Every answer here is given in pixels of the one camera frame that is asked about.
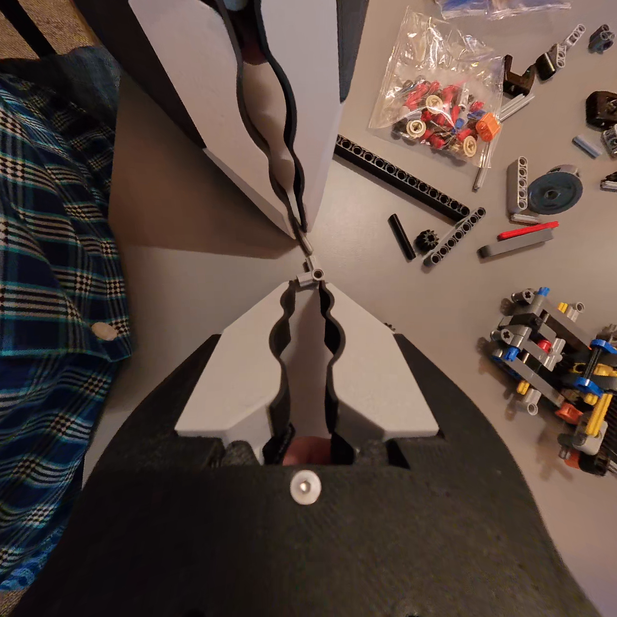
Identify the black bracket piece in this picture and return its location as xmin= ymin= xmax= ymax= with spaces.
xmin=503 ymin=54 xmax=537 ymax=95

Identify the long grey axle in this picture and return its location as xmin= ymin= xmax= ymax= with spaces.
xmin=472 ymin=140 xmax=493 ymax=190
xmin=499 ymin=94 xmax=536 ymax=121

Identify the black chunky connector block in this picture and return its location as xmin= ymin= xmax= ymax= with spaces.
xmin=586 ymin=91 xmax=617 ymax=128

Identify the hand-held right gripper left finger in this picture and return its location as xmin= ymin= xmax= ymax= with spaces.
xmin=176 ymin=282 xmax=296 ymax=463

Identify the small grey angled connector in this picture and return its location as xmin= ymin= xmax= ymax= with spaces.
xmin=295 ymin=258 xmax=325 ymax=290

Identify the clear bag of yellow parts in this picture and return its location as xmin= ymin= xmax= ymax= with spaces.
xmin=434 ymin=0 xmax=572 ymax=21

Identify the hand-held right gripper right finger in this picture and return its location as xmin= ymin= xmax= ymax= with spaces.
xmin=320 ymin=282 xmax=439 ymax=459

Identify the dark grey flat beam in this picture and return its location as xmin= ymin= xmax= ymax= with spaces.
xmin=477 ymin=227 xmax=555 ymax=258

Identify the black angled beam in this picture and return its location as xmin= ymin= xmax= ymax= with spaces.
xmin=536 ymin=43 xmax=567 ymax=80

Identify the long black holed beam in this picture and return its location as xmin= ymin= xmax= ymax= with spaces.
xmin=334 ymin=134 xmax=470 ymax=222

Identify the dark grey holed beam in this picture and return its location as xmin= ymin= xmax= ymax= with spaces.
xmin=423 ymin=207 xmax=487 ymax=267

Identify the light grey small beam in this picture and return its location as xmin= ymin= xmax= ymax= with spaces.
xmin=554 ymin=23 xmax=587 ymax=51

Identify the light grey short beam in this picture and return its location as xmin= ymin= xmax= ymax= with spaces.
xmin=506 ymin=156 xmax=529 ymax=215

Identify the red axle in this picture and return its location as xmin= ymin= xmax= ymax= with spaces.
xmin=497 ymin=221 xmax=560 ymax=240

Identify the plaid shirt sleeve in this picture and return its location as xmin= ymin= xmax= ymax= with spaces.
xmin=0 ymin=46 xmax=133 ymax=591

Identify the short black axle tube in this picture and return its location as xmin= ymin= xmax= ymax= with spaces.
xmin=388 ymin=213 xmax=416 ymax=261

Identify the multicoloured brick chassis assembly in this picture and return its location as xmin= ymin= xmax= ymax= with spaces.
xmin=489 ymin=287 xmax=617 ymax=475

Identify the dark blue pulley wheel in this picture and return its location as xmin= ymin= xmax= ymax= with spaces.
xmin=527 ymin=165 xmax=584 ymax=215

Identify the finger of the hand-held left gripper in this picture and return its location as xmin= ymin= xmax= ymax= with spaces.
xmin=130 ymin=0 xmax=297 ymax=239
xmin=255 ymin=0 xmax=345 ymax=232

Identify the clear bag of red pins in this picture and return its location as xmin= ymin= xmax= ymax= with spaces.
xmin=369 ymin=7 xmax=504 ymax=167

